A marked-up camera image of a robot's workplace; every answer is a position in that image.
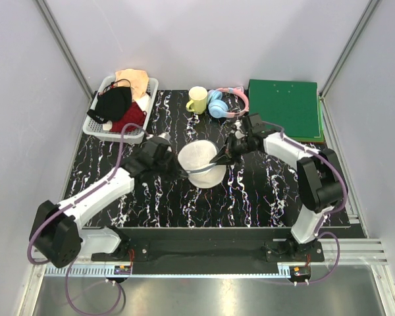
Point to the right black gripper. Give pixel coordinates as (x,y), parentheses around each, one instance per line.
(228,155)

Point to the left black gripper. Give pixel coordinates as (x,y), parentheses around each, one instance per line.
(176,172)

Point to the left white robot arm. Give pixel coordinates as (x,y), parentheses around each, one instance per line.
(58,229)

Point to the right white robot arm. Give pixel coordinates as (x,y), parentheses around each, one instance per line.
(321,185)

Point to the red lace bra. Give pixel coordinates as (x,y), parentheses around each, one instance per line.
(134,115)

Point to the black bra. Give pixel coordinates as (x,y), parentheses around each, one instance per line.
(112,103)

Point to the beige bra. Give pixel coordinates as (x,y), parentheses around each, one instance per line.
(136,80)

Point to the blue pink cat headphones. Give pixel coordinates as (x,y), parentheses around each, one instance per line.
(218,109)

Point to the yellow mug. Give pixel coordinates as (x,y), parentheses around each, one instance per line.
(197,100)

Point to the green folder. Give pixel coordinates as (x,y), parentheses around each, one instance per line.
(293,105)

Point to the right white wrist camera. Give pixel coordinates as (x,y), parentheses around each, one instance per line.
(238,130)

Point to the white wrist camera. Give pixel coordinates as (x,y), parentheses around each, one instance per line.
(238,130)
(166,137)

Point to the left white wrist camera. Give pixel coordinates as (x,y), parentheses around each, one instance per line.
(166,137)

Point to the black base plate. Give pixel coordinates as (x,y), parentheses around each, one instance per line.
(210,251)

